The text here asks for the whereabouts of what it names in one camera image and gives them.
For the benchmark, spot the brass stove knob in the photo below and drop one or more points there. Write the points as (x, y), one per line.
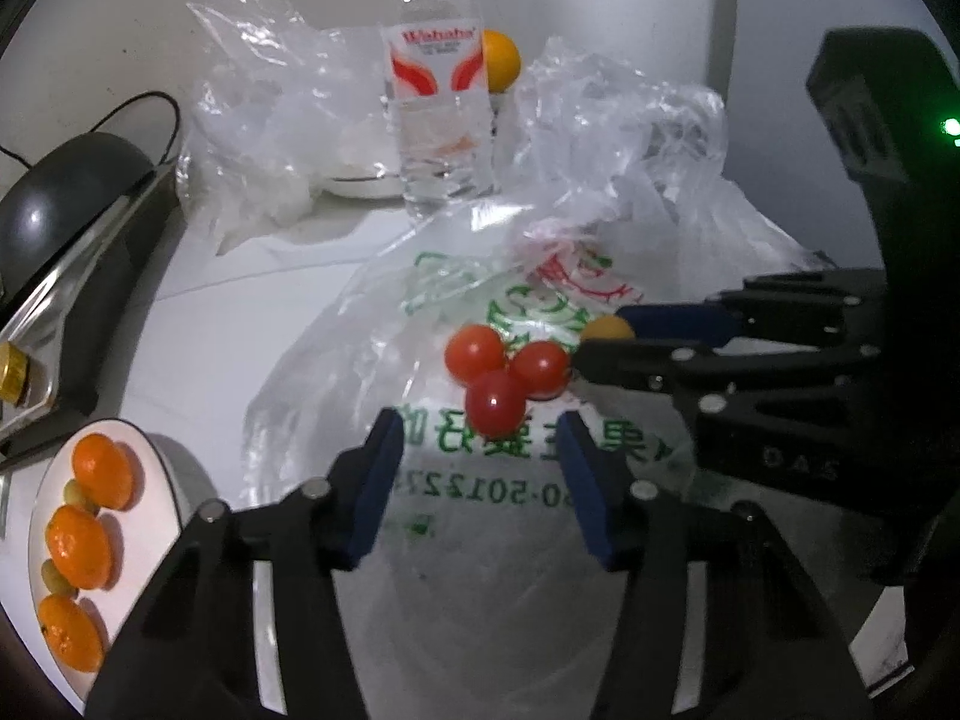
(14, 372)

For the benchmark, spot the printed plastic bag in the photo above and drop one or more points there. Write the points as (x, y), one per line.
(480, 599)

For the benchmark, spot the yellow longan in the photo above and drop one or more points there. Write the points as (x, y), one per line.
(609, 327)

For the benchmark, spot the white plate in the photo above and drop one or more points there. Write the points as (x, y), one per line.
(142, 533)

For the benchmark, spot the cherry tomato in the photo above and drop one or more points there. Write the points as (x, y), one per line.
(542, 369)
(473, 351)
(495, 405)

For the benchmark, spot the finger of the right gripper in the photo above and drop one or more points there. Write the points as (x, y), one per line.
(712, 318)
(645, 367)

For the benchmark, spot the orange behind bottle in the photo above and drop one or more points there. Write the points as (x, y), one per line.
(503, 61)

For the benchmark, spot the green longan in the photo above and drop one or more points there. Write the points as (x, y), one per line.
(74, 495)

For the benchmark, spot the small orange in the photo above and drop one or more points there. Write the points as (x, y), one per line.
(102, 469)

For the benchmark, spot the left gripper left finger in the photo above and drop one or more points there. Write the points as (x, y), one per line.
(187, 649)

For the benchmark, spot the clear plastic bag on bowl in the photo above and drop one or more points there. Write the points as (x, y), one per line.
(280, 106)

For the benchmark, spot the clear water bottle red label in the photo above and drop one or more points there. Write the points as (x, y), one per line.
(439, 103)

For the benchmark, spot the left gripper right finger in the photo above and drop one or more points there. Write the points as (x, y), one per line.
(771, 647)

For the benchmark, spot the white bowl under bag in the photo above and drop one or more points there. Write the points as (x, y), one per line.
(362, 183)

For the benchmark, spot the black wok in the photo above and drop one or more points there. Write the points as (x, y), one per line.
(59, 198)

